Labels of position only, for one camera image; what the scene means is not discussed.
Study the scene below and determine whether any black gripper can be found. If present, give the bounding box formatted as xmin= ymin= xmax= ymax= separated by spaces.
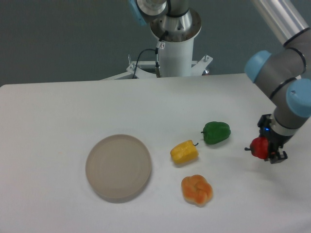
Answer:
xmin=257 ymin=114 xmax=293 ymax=164

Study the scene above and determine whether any red toy pepper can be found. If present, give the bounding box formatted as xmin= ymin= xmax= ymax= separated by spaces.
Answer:
xmin=244 ymin=136 xmax=268 ymax=160

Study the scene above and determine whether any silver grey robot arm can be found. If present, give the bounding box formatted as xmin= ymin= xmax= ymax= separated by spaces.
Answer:
xmin=129 ymin=0 xmax=311 ymax=164

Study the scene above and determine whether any green toy pepper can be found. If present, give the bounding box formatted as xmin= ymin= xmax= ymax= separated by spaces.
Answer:
xmin=201 ymin=121 xmax=231 ymax=145

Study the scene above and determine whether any yellow toy pepper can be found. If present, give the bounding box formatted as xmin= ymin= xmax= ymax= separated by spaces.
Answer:
xmin=170 ymin=140 xmax=199 ymax=165

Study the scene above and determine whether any orange knotted bread roll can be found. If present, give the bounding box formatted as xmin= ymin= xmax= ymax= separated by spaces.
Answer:
xmin=181 ymin=174 xmax=213 ymax=207

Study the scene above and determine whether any beige round plate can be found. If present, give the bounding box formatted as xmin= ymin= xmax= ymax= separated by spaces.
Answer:
xmin=85 ymin=134 xmax=152 ymax=203

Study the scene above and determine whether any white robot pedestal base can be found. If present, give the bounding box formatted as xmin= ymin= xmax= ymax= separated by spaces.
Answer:
xmin=105 ymin=39 xmax=213 ymax=81

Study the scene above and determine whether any black cable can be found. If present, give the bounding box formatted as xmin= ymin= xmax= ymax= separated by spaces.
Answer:
xmin=132 ymin=30 xmax=170 ymax=80

